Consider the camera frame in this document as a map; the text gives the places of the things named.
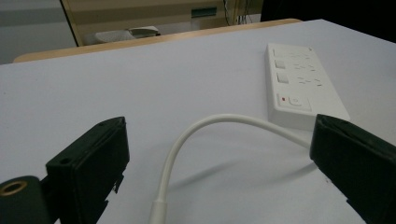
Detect beige cabinet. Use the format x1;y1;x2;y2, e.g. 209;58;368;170
60;0;264;48

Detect white power cable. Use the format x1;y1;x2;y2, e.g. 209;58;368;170
148;113;312;224

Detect dark hanging cables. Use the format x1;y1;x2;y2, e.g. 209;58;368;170
222;0;254;26

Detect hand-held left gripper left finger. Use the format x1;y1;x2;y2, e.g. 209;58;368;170
45;116;131;224

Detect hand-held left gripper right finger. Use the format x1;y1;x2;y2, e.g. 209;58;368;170
309;113;396;224

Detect white cloth bundle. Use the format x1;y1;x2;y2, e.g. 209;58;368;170
92;25;162;45

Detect white power strip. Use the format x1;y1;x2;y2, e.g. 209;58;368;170
264;43;351;132

